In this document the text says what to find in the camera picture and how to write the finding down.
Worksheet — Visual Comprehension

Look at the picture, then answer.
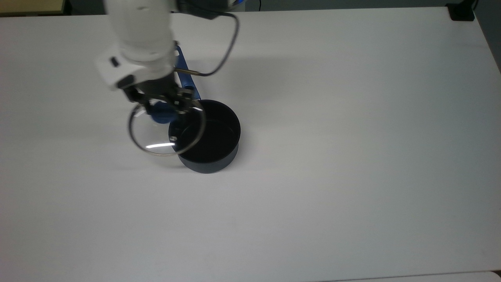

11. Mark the black table corner clamp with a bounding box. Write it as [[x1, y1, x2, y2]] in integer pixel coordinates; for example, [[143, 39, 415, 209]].
[[448, 0, 476, 22]]

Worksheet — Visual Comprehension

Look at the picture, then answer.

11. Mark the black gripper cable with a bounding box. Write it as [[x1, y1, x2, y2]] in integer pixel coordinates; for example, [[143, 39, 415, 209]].
[[171, 0, 240, 77]]

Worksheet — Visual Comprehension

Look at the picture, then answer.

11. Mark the tan wooden board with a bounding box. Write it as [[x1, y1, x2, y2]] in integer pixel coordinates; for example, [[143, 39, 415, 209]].
[[0, 0, 65, 16]]

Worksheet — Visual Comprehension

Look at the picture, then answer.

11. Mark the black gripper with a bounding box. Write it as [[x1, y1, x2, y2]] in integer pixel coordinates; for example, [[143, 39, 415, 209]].
[[124, 72, 196, 117]]

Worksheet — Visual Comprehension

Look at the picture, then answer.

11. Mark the glass lid with blue knob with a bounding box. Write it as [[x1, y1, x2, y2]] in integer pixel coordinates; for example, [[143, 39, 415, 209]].
[[128, 99, 207, 157]]

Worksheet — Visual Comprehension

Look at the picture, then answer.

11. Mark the dark blue saucepan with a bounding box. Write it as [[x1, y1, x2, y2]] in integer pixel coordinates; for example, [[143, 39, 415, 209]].
[[168, 45, 241, 174]]

